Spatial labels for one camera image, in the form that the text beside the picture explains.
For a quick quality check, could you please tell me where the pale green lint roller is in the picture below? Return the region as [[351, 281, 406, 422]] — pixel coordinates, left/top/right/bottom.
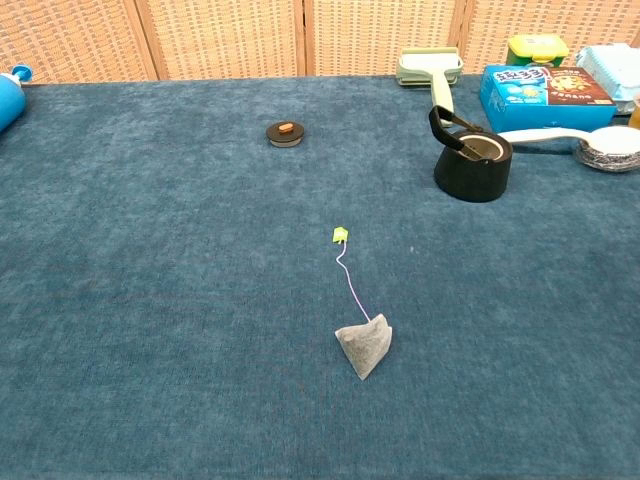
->
[[397, 47, 465, 119]]

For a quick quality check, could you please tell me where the black teapot lid orange knob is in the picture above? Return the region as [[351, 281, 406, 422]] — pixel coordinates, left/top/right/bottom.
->
[[265, 120, 307, 150]]

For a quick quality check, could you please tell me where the blue and brown cookie box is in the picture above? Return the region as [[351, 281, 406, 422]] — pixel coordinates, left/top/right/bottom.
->
[[479, 64, 618, 134]]

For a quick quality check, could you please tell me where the yellow lidded green container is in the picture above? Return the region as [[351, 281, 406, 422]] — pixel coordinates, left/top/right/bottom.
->
[[506, 33, 570, 68]]

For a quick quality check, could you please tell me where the black teapot with handle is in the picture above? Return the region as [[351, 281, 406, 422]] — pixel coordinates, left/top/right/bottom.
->
[[427, 105, 515, 204]]

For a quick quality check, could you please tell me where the woven rattan folding screen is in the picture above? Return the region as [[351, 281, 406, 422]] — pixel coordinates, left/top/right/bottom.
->
[[0, 0, 640, 86]]

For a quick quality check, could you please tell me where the blue carpet table cover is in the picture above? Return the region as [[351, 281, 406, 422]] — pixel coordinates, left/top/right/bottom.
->
[[0, 74, 640, 480]]

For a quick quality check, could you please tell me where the light blue wet wipes pack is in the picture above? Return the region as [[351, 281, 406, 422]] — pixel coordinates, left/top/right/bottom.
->
[[574, 43, 640, 116]]

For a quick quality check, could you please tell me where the blue detergent pump bottle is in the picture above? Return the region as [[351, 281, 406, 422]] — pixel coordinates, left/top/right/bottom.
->
[[0, 64, 35, 134]]

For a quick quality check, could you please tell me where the pyramid tea bag with green tag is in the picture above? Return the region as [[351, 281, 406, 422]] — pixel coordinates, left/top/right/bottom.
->
[[331, 226, 394, 382]]

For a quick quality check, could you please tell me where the white handled steel wool brush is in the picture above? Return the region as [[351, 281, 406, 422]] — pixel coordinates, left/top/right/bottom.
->
[[498, 125, 640, 174]]

